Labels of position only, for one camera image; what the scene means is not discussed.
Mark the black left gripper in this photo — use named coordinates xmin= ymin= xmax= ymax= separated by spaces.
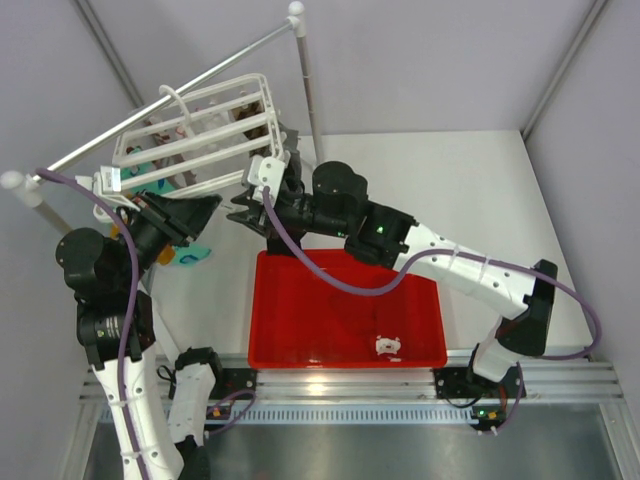
xmin=115 ymin=185 xmax=221 ymax=286

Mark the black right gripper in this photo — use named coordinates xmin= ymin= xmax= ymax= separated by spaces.
xmin=228 ymin=189 xmax=351 ymax=240

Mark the black sock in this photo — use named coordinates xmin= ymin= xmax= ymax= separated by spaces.
xmin=266 ymin=230 xmax=305 ymax=257
xmin=281 ymin=150 xmax=305 ymax=194

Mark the grey sock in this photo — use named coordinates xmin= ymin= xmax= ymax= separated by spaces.
xmin=278 ymin=122 xmax=299 ymax=162

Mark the white plastic sock hanger frame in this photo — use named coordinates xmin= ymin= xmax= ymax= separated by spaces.
xmin=77 ymin=73 xmax=288 ymax=207

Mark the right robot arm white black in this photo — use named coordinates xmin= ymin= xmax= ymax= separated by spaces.
xmin=227 ymin=159 xmax=558 ymax=397

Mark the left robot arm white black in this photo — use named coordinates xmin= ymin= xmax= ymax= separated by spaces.
xmin=55 ymin=193 xmax=226 ymax=479

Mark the mustard yellow sock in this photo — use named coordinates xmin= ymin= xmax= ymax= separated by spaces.
xmin=109 ymin=225 xmax=176 ymax=265

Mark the brown white striped sock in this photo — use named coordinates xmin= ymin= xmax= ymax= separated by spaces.
xmin=114 ymin=116 xmax=197 ymax=193

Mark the white sock with red trim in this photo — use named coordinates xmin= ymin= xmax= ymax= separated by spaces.
xmin=190 ymin=111 xmax=236 ymax=155

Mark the red plastic bin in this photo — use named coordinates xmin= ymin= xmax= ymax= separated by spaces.
xmin=248 ymin=251 xmax=448 ymax=369

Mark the metal and white drying rack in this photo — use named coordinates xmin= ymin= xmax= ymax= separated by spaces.
xmin=1 ymin=1 xmax=316 ymax=362

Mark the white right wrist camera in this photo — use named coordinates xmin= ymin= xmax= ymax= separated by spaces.
xmin=242 ymin=155 xmax=287 ymax=204

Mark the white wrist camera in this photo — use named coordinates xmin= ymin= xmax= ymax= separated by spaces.
xmin=93 ymin=166 xmax=122 ymax=196
xmin=242 ymin=155 xmax=287 ymax=204

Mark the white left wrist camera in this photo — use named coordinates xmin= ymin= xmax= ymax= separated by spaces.
xmin=93 ymin=166 xmax=122 ymax=196

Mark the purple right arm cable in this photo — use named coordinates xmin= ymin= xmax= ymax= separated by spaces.
xmin=262 ymin=185 xmax=600 ymax=436

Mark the aluminium rail base frame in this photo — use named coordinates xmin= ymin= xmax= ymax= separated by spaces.
xmin=79 ymin=349 xmax=626 ymax=426

